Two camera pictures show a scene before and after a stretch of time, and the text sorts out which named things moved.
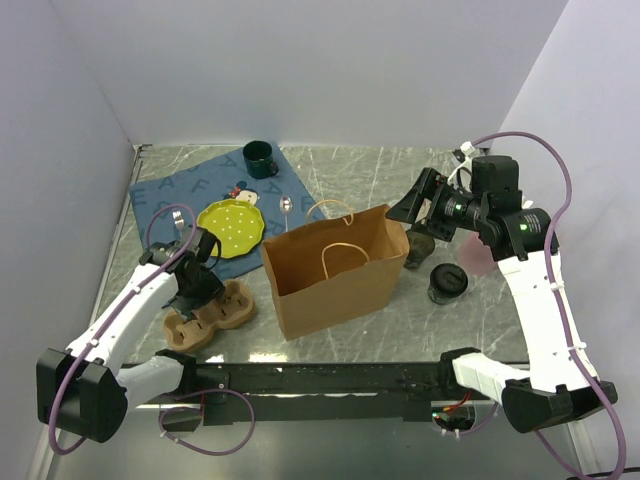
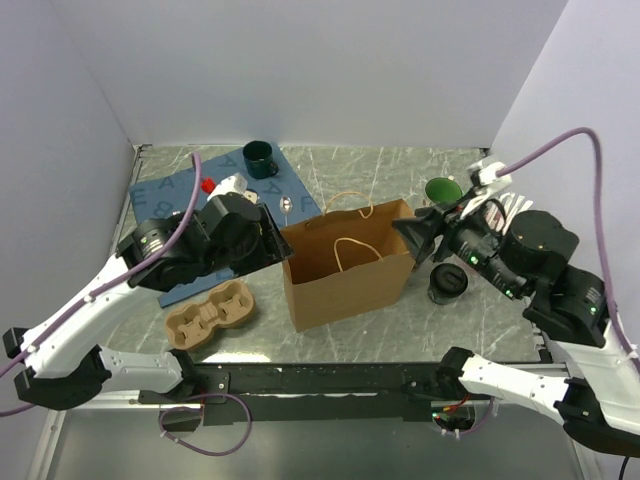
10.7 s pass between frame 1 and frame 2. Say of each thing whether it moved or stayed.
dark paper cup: stayed
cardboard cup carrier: stayed
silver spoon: stayed
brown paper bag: moved
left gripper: moved
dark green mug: stayed
